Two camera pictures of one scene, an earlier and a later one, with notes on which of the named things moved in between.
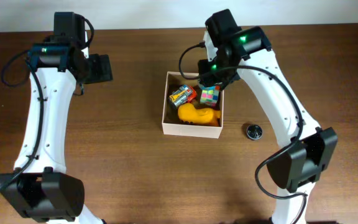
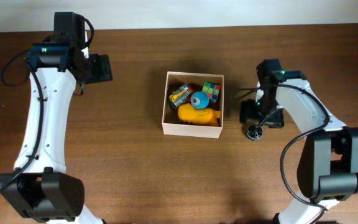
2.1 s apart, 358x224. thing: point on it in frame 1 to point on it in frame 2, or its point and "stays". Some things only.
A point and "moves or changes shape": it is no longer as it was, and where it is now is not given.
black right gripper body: x=214 y=71 to x=252 y=110
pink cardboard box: x=172 y=125 stays
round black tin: x=254 y=132 stays
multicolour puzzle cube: x=209 y=95 moves or changes shape
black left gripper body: x=102 y=71 stays
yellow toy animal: x=188 y=112 stays
